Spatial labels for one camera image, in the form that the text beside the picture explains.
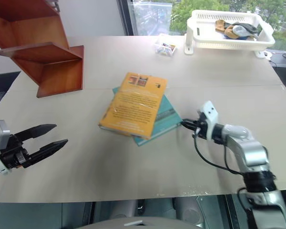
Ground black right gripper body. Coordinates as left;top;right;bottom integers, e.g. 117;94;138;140
192;111;209;140

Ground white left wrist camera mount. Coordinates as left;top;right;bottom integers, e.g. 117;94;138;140
0;119;11;176

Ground clear zip plastic bag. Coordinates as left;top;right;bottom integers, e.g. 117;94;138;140
133;0;173;37

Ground grey sock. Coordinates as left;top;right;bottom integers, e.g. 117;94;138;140
232;21;260;39

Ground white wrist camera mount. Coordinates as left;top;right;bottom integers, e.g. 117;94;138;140
196;100;219;142
0;119;11;176

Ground clear plastic small-items box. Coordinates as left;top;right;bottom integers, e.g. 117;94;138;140
154;33;178;57

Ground black window frame post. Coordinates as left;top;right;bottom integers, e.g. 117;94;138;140
116;0;135;37

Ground black furniture piece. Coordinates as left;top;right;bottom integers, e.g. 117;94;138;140
0;71;21;115

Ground teal thin book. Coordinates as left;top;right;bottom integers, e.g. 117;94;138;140
112;86;183;147

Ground items in basket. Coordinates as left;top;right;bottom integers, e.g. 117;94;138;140
215;20;244;40

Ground white sock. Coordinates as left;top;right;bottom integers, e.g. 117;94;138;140
232;25;250;38

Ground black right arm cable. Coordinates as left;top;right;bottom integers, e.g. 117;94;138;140
192;133;246;176

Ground orange paperback book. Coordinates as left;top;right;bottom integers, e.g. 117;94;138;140
98;72;168;140

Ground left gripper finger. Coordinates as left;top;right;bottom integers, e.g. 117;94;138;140
28;139;69;167
14;124;58;144

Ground white plastic slotted basket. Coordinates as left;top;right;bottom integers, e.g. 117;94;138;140
184;9;276;58

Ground reddish brown wooden bookshelf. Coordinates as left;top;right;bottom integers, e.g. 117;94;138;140
0;0;84;99

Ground grey robot torso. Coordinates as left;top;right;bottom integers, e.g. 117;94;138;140
78;215;206;229

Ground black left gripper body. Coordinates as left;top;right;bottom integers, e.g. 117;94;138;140
0;134;32;170

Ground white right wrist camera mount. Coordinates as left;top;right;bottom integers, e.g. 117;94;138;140
196;100;219;142

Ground dark rounded grey shape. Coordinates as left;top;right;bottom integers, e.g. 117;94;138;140
174;196;207;225
108;199;140;219

